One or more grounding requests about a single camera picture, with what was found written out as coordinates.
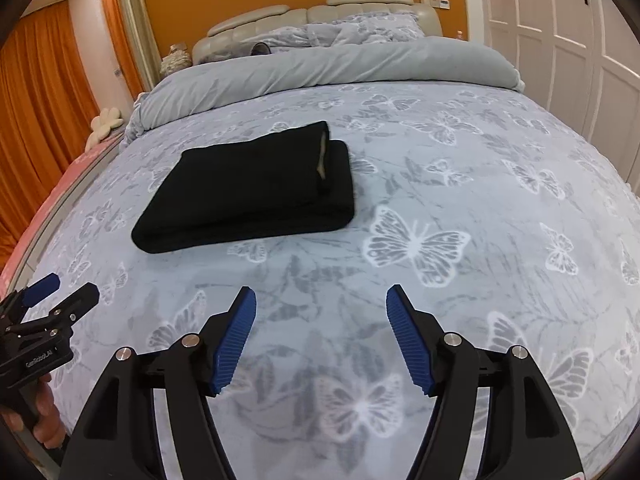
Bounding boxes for grey duvet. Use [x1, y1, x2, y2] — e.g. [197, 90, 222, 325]
[122, 40, 526, 143]

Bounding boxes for butterfly print pillow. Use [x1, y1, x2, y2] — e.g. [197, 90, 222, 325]
[300, 12, 426, 48]

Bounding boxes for beige padded headboard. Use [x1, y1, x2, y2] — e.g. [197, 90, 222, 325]
[192, 0, 443, 66]

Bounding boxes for pink bench mat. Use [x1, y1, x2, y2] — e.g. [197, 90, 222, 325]
[0, 140, 126, 281]

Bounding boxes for white panelled wardrobe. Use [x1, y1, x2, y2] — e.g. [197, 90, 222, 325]
[462, 0, 640, 181]

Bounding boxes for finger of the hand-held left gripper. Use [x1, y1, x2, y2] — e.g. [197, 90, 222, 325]
[34, 281, 101, 331]
[7, 273, 62, 314]

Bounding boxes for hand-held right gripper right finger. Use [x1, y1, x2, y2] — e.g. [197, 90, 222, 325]
[386, 284, 586, 480]

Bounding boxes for cream flower-shaped cushion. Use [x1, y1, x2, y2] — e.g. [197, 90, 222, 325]
[85, 107, 125, 152]

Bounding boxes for butterfly print bed sheet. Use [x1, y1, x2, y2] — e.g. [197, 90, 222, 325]
[0, 80, 640, 480]

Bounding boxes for person's left hand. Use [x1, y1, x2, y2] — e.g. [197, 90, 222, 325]
[0, 379, 66, 454]

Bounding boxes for orange curtain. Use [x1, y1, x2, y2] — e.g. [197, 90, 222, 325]
[97, 0, 146, 97]
[0, 7, 101, 266]

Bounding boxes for white bedside ornament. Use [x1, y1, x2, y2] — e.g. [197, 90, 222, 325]
[161, 44, 193, 78]

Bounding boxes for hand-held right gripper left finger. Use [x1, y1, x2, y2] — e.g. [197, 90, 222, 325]
[57, 286, 258, 480]

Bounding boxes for black pants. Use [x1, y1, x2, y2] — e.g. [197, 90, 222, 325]
[131, 121, 356, 255]

